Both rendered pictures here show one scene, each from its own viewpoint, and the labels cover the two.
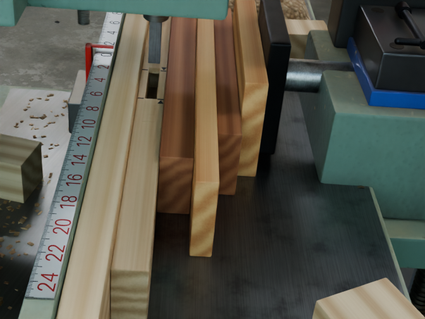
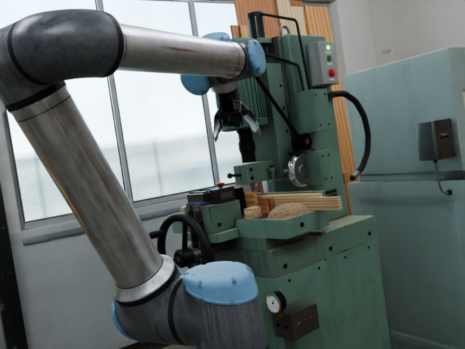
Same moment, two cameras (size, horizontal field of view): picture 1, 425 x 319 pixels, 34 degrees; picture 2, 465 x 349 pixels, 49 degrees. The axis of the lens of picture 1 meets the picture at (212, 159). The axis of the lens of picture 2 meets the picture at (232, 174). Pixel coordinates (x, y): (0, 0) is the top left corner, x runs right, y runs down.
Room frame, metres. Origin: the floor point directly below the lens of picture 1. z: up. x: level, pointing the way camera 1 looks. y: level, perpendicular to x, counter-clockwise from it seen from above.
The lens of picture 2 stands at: (1.91, -1.12, 1.14)
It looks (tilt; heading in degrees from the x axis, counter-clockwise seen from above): 3 degrees down; 143
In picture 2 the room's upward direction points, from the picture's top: 8 degrees counter-clockwise
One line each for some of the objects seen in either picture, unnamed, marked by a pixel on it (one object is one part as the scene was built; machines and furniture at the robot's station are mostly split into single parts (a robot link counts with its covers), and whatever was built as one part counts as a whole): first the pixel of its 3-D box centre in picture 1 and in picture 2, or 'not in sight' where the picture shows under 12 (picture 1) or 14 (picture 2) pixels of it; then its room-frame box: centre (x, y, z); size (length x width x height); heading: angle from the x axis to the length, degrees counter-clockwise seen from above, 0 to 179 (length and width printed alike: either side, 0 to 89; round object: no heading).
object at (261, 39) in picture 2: not in sight; (258, 36); (0.47, 0.19, 1.54); 0.08 x 0.08 x 0.17; 4
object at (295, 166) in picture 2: not in sight; (300, 169); (0.60, 0.19, 1.02); 0.12 x 0.03 x 0.12; 94
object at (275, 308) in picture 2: not in sight; (277, 304); (0.76, -0.14, 0.65); 0.06 x 0.04 x 0.08; 4
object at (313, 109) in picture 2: not in sight; (313, 111); (0.62, 0.28, 1.23); 0.09 x 0.08 x 0.15; 94
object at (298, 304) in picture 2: not in sight; (296, 319); (0.75, -0.07, 0.58); 0.12 x 0.08 x 0.08; 94
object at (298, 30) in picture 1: (302, 42); (252, 212); (0.62, -0.07, 0.92); 0.04 x 0.04 x 0.03; 9
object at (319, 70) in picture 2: not in sight; (322, 64); (0.60, 0.38, 1.40); 0.10 x 0.06 x 0.16; 94
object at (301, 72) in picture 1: (306, 75); (228, 201); (0.48, -0.06, 0.95); 0.09 x 0.07 x 0.09; 4
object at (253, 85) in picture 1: (245, 78); (241, 203); (0.49, -0.02, 0.94); 0.16 x 0.02 x 0.08; 4
